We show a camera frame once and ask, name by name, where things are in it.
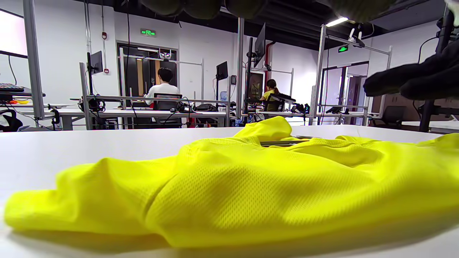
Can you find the person's right hand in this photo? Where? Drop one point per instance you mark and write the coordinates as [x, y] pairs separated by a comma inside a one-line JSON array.
[[430, 80]]

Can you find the person's left hand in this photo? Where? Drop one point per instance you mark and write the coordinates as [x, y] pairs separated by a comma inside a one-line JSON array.
[[204, 7]]

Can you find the gray plastic hanger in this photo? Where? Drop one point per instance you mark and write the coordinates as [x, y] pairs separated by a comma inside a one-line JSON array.
[[279, 143]]

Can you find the yellow t-shirt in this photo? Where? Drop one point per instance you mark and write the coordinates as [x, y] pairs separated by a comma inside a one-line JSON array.
[[251, 186]]

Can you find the black monitor stand pole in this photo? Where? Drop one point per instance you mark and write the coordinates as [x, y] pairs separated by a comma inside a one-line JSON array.
[[427, 114]]

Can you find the black office chair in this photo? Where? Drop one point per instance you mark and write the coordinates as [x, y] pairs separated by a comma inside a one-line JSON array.
[[391, 114], [10, 122], [167, 104]]

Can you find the green exit sign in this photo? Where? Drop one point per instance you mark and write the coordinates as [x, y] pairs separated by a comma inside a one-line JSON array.
[[343, 49], [148, 32]]

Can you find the black monitor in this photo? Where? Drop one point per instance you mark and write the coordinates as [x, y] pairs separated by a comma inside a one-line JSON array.
[[260, 44], [96, 62], [222, 70]]

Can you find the ceiling light tube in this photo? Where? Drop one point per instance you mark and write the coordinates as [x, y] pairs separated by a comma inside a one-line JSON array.
[[337, 22]]

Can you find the black keyboard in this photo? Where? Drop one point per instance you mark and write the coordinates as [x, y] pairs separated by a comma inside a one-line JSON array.
[[10, 87]]

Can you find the aluminium frame post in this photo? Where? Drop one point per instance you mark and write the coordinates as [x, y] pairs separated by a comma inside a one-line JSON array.
[[240, 71], [34, 61]]

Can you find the aluminium frame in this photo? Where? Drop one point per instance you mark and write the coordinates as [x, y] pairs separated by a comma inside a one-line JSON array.
[[318, 71]]

